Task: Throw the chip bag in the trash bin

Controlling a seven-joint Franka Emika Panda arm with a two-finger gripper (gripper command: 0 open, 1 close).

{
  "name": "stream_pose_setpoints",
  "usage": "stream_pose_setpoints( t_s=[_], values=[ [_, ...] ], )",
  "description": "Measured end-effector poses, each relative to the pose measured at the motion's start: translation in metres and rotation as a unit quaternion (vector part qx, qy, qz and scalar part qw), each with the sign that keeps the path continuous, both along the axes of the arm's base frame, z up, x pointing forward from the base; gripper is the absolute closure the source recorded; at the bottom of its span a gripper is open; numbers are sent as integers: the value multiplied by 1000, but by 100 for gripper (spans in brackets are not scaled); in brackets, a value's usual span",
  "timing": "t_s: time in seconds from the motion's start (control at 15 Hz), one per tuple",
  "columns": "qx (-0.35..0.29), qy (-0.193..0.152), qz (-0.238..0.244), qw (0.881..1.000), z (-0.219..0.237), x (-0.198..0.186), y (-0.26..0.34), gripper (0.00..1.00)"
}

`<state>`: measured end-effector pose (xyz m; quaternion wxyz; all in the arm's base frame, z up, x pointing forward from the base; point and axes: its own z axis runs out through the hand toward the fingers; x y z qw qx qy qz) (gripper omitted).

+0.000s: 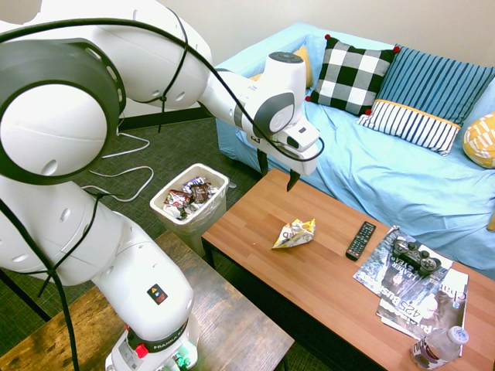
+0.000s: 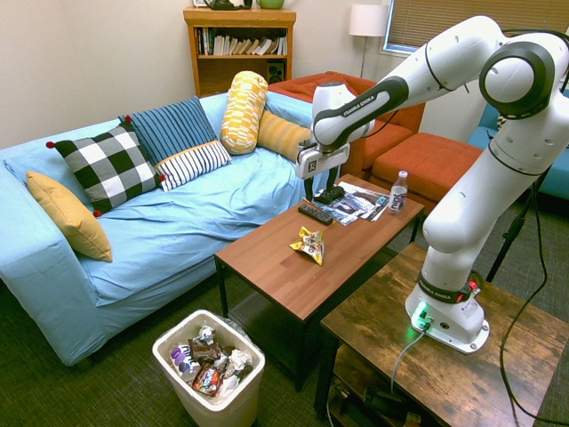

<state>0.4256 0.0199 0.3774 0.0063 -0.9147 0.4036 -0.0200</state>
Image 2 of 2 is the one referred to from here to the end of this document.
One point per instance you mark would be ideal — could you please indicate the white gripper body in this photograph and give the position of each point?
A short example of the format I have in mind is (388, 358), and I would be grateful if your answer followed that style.
(322, 160)

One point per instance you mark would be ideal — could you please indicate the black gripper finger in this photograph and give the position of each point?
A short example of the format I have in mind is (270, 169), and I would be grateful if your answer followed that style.
(334, 179)
(310, 189)

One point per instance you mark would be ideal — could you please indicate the yellow chip bag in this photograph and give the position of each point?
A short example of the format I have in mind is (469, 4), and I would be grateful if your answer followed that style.
(311, 245)

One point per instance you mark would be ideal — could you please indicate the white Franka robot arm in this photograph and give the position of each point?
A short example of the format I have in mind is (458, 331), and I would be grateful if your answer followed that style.
(467, 213)

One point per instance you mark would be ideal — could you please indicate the clear trash bag liner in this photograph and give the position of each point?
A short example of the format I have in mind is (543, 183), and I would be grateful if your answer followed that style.
(235, 328)

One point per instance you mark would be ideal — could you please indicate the white plastic trash bin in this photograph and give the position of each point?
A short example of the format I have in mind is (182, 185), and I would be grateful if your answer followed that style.
(209, 400)

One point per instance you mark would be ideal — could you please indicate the black game controller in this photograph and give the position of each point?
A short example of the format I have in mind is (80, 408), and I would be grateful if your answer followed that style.
(330, 195)

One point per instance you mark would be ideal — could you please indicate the black remote control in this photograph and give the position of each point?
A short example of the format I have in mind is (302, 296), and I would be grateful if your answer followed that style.
(315, 214)

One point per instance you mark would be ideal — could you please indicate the dark cover magazine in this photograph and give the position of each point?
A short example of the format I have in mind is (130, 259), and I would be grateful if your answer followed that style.
(351, 204)

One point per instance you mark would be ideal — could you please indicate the mustard striped pillow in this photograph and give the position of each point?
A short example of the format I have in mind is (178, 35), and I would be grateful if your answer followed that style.
(280, 133)

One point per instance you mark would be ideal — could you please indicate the business magazine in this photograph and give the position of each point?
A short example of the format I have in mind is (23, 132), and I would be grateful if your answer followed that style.
(378, 208)

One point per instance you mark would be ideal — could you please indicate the clear plastic drink bottle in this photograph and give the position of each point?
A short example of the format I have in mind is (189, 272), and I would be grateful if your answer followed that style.
(398, 195)

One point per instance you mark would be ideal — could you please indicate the orange armchair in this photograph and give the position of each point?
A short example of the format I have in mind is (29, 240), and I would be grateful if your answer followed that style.
(391, 129)

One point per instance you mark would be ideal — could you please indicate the wooden coffee table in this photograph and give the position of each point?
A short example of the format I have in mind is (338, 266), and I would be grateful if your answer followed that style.
(311, 276)

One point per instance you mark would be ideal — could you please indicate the orange ottoman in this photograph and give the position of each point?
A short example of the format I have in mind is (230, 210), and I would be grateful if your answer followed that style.
(422, 162)

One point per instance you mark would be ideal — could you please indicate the yellow white patterned bolster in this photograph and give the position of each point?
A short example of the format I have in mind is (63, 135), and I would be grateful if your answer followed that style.
(243, 113)

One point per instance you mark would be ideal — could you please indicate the black speaker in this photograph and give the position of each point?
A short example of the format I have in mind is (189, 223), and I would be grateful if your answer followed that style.
(275, 72)

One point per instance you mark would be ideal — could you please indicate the white navy striped pillow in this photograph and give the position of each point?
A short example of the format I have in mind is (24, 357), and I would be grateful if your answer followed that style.
(193, 162)

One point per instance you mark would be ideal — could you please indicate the light blue sofa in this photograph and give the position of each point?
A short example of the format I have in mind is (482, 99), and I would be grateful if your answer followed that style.
(178, 222)

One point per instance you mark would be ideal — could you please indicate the floor vent grille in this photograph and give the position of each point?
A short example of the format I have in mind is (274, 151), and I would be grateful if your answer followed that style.
(249, 311)

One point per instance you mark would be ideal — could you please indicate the row of books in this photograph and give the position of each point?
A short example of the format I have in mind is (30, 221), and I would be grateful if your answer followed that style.
(242, 44)

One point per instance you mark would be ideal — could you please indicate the wooden bookshelf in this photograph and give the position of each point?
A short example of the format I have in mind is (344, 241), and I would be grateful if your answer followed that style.
(209, 75)

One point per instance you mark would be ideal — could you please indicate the white shade floor lamp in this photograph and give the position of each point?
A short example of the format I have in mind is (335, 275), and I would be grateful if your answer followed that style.
(368, 22)

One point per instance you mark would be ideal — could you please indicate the blue striped pillow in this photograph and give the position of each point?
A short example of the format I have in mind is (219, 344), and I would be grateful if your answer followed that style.
(173, 126)

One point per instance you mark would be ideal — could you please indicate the green bowl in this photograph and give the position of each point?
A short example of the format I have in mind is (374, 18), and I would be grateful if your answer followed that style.
(270, 3)

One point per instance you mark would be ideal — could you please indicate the window blinds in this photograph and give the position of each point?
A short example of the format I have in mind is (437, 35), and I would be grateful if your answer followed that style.
(427, 22)

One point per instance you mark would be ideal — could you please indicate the crumpled white paper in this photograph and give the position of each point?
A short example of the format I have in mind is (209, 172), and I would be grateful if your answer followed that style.
(241, 358)

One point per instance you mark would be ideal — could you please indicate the brown chocolate wrapper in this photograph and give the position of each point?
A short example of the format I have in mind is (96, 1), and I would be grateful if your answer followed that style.
(205, 349)

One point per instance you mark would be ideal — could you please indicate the black white checkered pillow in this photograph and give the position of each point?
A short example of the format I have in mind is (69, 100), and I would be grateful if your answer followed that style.
(106, 164)

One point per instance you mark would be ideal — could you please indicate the purple label crushed bottle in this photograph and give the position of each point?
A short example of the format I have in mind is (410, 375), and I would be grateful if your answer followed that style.
(184, 362)

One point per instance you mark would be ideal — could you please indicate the red snack wrapper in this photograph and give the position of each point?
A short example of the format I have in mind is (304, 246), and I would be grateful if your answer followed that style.
(206, 379)

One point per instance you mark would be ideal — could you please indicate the rustic wooden side table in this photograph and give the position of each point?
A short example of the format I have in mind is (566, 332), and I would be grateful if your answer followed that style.
(444, 364)

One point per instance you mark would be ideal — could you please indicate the teal chair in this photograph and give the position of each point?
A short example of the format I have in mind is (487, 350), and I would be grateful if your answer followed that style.
(555, 178)

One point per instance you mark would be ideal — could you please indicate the plain mustard yellow pillow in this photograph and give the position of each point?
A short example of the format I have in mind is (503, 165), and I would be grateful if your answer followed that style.
(71, 218)

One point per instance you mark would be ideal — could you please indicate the black camera tripod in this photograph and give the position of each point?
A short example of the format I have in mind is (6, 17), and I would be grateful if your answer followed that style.
(511, 236)

